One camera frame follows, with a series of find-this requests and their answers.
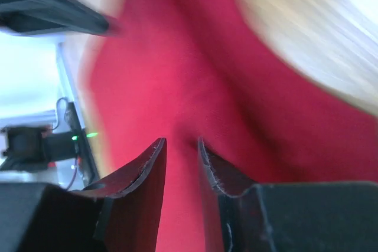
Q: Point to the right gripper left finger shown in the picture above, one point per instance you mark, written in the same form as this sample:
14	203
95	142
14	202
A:
120	212

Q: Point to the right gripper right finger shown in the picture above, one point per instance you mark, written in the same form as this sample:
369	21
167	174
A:
241	214

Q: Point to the dark red t shirt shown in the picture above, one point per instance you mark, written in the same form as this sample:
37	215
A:
190	69

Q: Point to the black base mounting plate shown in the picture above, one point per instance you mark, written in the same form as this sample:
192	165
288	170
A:
43	135

